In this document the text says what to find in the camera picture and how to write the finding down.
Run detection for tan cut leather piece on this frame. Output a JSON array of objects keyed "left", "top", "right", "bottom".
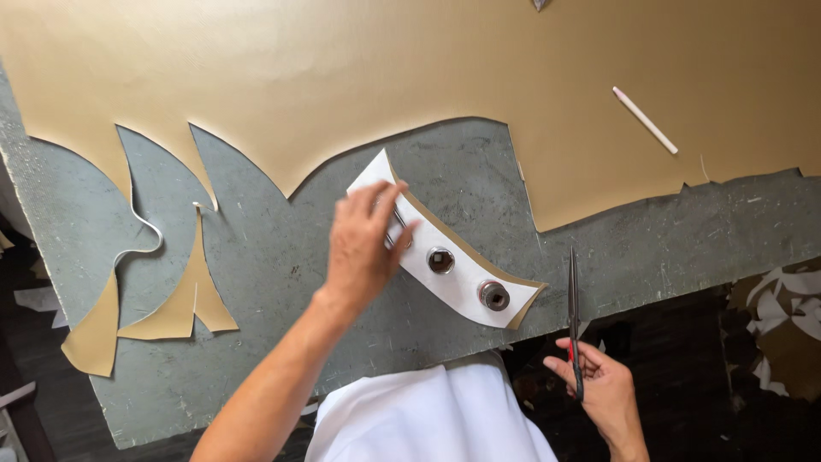
[{"left": 382, "top": 149, "right": 550, "bottom": 332}]

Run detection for person's white garment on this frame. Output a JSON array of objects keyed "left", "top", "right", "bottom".
[{"left": 304, "top": 361, "right": 559, "bottom": 462}]

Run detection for grey wooden frame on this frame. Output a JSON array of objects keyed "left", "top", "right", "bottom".
[{"left": 0, "top": 381, "right": 39, "bottom": 462}]

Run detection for black scissors with red handle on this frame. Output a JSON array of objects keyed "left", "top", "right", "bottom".
[{"left": 567, "top": 246, "right": 586, "bottom": 404}]

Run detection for large tan leather sheet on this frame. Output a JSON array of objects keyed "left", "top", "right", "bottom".
[{"left": 0, "top": 0, "right": 821, "bottom": 234}]

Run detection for heap of tan white scraps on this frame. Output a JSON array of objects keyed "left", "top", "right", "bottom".
[{"left": 721, "top": 257, "right": 821, "bottom": 403}]

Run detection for white paper scrap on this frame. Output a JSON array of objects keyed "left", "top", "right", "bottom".
[{"left": 13, "top": 285, "right": 69, "bottom": 330}]

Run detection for metal socket weight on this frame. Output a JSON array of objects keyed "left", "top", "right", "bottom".
[
  {"left": 426, "top": 246, "right": 457, "bottom": 276},
  {"left": 476, "top": 280, "right": 512, "bottom": 313},
  {"left": 384, "top": 204, "right": 413, "bottom": 250}
]

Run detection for person's left hand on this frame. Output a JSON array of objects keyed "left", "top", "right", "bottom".
[{"left": 319, "top": 180, "right": 422, "bottom": 314}]

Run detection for tan triangular leather offcut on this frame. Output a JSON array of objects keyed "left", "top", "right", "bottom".
[{"left": 117, "top": 203, "right": 239, "bottom": 341}]

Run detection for person's right hand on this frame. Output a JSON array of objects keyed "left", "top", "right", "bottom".
[{"left": 543, "top": 337, "right": 637, "bottom": 441}]

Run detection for white paper pattern template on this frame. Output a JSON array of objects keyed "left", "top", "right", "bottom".
[{"left": 346, "top": 149, "right": 543, "bottom": 330}]

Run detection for white marking pencil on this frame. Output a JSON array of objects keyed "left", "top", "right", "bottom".
[{"left": 612, "top": 86, "right": 679, "bottom": 155}]

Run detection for tan curved leather offcut strip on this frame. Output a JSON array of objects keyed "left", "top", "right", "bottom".
[{"left": 61, "top": 192, "right": 165, "bottom": 378}]

